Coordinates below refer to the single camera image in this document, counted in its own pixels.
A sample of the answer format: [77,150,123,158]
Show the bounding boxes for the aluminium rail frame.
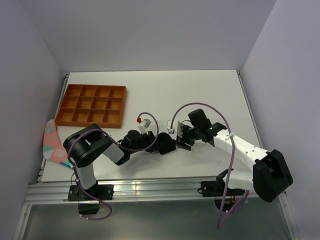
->
[14,71,301,240]

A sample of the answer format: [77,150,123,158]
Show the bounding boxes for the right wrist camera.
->
[167,120,183,138]

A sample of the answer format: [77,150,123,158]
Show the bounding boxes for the pink patterned sock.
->
[42,119,72,169]

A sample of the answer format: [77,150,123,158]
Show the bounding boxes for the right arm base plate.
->
[197,180,245,197]

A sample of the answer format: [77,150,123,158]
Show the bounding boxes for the orange compartment tray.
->
[55,84,127,129]

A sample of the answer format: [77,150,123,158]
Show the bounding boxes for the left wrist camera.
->
[137,117,151,135]

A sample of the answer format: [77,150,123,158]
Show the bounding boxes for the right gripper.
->
[174,123,201,151]

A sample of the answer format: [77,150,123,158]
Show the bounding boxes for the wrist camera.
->
[137,117,151,135]
[167,120,183,138]

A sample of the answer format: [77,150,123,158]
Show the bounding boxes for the black cable clamp block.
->
[78,203,100,216]

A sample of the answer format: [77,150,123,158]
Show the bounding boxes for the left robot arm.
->
[63,123,158,200]

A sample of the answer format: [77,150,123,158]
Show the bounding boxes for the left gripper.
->
[129,131,165,155]

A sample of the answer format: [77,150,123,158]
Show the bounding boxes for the black sock white stripes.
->
[153,132,176,155]

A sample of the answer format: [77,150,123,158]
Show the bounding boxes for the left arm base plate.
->
[67,184,114,202]

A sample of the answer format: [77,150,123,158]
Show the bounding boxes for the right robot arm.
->
[176,109,293,203]

